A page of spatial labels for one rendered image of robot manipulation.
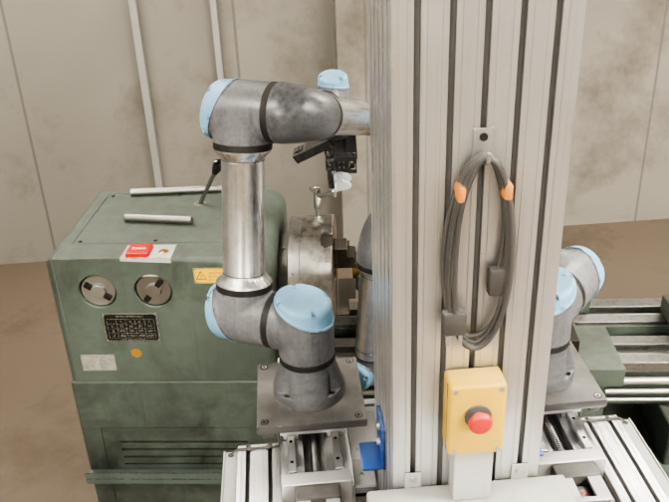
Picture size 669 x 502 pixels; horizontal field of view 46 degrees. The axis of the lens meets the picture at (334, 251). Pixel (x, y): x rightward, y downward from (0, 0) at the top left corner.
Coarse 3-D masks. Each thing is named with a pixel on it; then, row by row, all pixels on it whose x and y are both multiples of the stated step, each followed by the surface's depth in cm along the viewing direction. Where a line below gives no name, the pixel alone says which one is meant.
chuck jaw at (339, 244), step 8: (328, 240) 222; (336, 240) 224; (344, 240) 224; (336, 248) 223; (344, 248) 222; (352, 248) 228; (336, 256) 226; (344, 256) 226; (352, 256) 226; (336, 264) 230; (344, 264) 230; (352, 264) 229
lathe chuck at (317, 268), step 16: (304, 224) 226; (320, 224) 226; (304, 240) 222; (320, 240) 222; (304, 256) 220; (320, 256) 220; (304, 272) 220; (320, 272) 220; (336, 272) 247; (320, 288) 220
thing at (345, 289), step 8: (336, 280) 233; (344, 280) 233; (352, 280) 233; (336, 288) 233; (344, 288) 233; (352, 288) 233; (336, 296) 233; (344, 296) 233; (352, 296) 233; (336, 304) 233; (344, 304) 233; (336, 312) 233; (344, 312) 233
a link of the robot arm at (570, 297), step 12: (564, 276) 162; (564, 288) 159; (576, 288) 164; (564, 300) 158; (576, 300) 163; (564, 312) 159; (576, 312) 164; (564, 324) 161; (552, 336) 161; (564, 336) 162; (552, 348) 162
